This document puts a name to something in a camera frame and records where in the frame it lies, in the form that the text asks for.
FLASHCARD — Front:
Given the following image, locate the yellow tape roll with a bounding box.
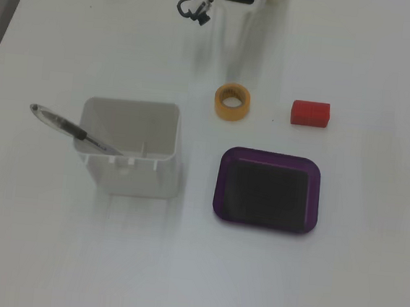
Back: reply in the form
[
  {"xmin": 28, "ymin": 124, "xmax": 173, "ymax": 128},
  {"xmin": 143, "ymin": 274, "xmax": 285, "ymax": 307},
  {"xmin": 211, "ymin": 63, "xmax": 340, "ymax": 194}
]
[{"xmin": 212, "ymin": 82, "xmax": 253, "ymax": 124}]

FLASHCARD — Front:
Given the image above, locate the red cube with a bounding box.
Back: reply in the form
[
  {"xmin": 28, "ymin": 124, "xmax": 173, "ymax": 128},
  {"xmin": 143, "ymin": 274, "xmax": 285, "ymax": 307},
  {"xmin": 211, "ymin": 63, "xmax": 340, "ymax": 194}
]
[{"xmin": 289, "ymin": 99, "xmax": 332, "ymax": 129}]

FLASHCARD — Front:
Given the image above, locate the white square container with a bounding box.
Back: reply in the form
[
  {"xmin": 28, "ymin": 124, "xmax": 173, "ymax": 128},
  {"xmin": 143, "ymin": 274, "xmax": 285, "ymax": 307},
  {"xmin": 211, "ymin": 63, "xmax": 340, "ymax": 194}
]
[{"xmin": 69, "ymin": 93, "xmax": 188, "ymax": 201}]

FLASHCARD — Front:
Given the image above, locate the purple tray box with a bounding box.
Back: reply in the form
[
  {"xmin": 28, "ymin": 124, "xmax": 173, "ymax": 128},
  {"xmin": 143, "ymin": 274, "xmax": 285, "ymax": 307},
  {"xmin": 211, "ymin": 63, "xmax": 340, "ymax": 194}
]
[{"xmin": 209, "ymin": 144, "xmax": 325, "ymax": 238}]

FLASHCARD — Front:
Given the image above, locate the black clear pen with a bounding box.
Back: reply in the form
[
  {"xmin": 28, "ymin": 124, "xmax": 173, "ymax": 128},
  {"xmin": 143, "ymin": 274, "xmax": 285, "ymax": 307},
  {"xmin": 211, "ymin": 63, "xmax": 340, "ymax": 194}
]
[{"xmin": 25, "ymin": 103, "xmax": 128, "ymax": 157}]

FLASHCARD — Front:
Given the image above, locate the small black white camera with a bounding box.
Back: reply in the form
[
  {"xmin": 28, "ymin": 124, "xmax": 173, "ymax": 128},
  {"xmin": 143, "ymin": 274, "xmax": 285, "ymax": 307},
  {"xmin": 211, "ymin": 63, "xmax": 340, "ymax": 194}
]
[{"xmin": 192, "ymin": 0, "xmax": 216, "ymax": 28}]

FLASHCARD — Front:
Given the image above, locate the dark grey camera cable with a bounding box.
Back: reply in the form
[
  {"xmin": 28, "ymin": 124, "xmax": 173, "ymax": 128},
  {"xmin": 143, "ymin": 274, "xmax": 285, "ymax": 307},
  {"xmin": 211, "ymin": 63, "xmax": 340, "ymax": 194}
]
[{"xmin": 175, "ymin": 0, "xmax": 208, "ymax": 22}]

